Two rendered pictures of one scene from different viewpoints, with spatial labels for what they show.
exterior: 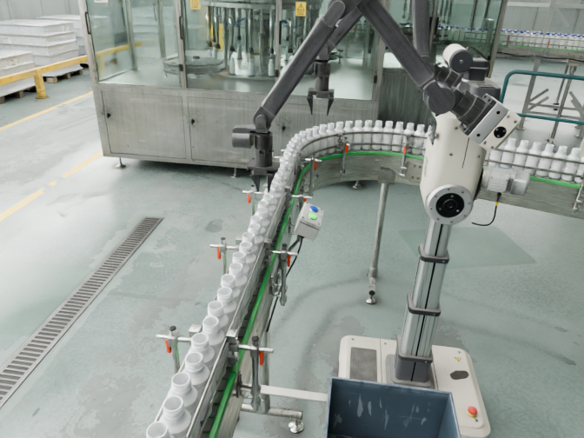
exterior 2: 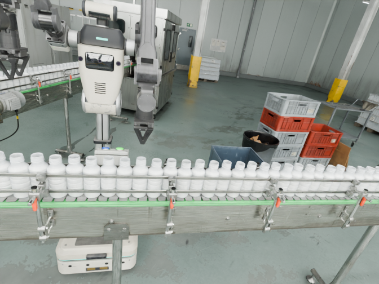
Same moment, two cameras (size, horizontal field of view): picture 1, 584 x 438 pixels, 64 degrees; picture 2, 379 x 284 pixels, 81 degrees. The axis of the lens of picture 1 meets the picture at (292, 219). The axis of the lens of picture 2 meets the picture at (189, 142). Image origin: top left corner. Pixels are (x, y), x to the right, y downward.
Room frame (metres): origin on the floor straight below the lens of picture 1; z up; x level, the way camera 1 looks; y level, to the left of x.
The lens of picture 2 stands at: (1.55, 0.85, 1.61)
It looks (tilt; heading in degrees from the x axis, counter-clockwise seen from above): 25 degrees down; 248
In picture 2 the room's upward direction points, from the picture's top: 10 degrees clockwise
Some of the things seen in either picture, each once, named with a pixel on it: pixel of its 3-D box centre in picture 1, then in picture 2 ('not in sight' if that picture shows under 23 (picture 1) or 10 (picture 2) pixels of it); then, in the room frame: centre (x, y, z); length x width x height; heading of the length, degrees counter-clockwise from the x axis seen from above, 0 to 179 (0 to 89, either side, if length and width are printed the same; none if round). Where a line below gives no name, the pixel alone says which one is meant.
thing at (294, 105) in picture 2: not in sight; (291, 104); (-0.86, -1.57, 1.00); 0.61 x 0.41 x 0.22; 0
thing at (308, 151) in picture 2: not in sight; (310, 146); (-1.57, -1.58, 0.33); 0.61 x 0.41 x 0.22; 176
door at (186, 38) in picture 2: not in sight; (186, 50); (-2.37, -11.46, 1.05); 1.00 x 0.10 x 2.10; 173
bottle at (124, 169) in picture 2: (263, 222); (124, 177); (1.49, 0.10, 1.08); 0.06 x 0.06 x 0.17
